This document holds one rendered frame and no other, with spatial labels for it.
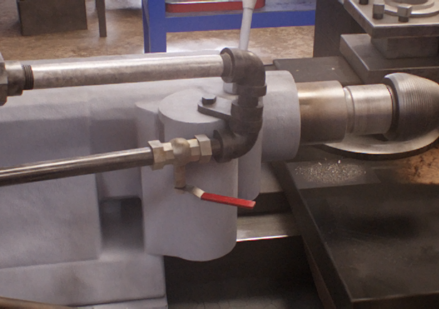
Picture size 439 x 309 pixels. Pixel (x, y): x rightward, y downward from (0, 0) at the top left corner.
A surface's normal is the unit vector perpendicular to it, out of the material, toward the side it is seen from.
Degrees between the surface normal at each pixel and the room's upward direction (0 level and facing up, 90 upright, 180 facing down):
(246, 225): 0
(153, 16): 90
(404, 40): 90
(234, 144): 63
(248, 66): 76
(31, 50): 0
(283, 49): 0
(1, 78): 56
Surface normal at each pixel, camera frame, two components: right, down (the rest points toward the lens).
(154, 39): 0.15, 0.47
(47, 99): 0.06, -0.64
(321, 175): 0.00, -0.88
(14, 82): 0.47, 0.28
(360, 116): 0.14, 0.25
